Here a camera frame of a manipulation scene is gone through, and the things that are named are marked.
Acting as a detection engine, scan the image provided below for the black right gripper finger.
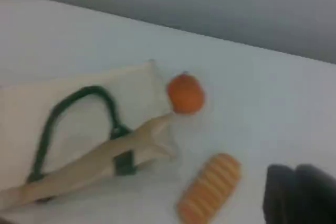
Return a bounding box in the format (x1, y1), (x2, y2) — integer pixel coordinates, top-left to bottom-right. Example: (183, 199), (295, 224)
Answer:
(263, 165), (299, 224)
(295, 164), (336, 224)

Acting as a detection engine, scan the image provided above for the cream canvas handbag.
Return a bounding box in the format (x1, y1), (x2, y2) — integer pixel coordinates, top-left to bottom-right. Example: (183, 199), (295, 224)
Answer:
(0, 60), (176, 214)

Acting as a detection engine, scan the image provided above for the striped golden bread roll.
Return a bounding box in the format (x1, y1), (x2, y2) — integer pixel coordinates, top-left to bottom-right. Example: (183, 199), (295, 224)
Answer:
(176, 153), (242, 223)

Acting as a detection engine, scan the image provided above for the orange pear-shaped toy fruit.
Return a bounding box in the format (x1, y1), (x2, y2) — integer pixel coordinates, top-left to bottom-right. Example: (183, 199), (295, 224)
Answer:
(167, 73), (205, 114)

